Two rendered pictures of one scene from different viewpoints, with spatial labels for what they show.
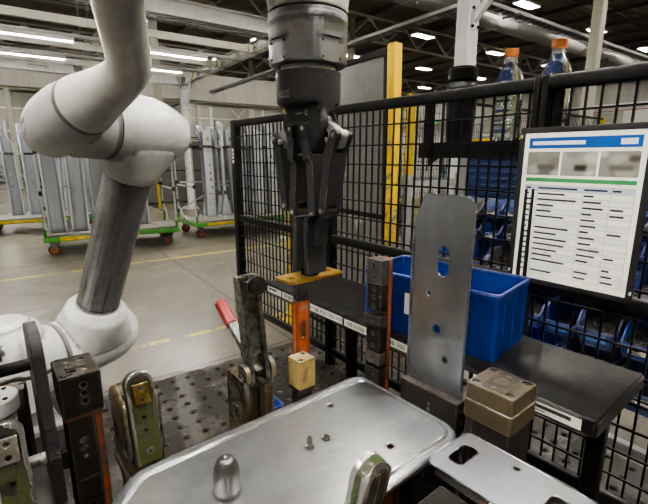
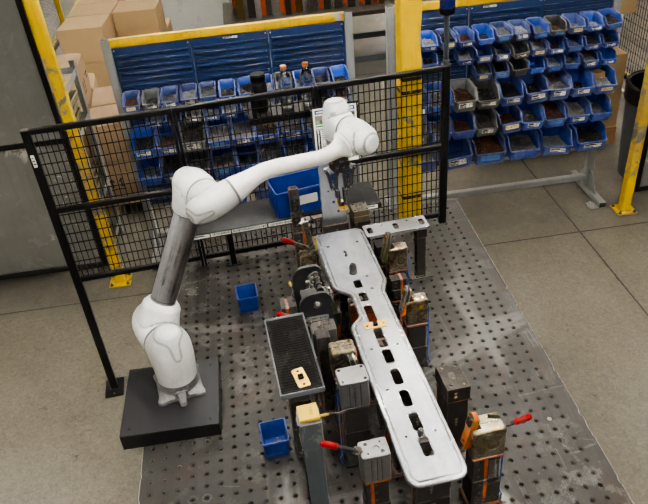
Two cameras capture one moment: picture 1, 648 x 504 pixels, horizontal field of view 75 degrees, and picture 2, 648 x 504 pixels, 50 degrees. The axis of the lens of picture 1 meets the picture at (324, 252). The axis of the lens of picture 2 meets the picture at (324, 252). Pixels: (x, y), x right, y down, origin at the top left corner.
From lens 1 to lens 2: 2.59 m
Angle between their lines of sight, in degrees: 58
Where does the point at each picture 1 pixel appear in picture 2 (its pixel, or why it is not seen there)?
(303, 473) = (356, 259)
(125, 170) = not seen: hidden behind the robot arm
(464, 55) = not seen: outside the picture
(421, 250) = (322, 178)
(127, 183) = not seen: hidden behind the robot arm
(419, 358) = (327, 216)
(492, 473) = (379, 229)
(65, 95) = (244, 191)
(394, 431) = (351, 238)
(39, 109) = (229, 202)
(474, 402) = (357, 217)
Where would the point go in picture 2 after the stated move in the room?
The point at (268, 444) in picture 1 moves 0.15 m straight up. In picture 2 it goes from (338, 262) to (336, 233)
